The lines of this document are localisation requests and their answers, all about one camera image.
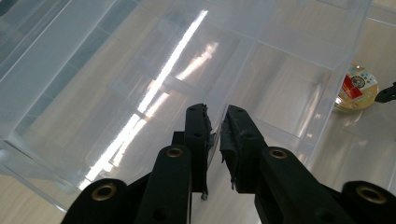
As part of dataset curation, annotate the clear plastic tiered storage box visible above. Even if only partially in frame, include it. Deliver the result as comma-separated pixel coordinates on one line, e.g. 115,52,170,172
0,0,375,213

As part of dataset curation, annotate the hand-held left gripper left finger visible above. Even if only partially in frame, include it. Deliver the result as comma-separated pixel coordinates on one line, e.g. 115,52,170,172
183,103,217,201

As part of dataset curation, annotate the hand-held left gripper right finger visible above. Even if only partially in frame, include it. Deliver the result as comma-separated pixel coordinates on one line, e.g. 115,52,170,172
219,104,269,194

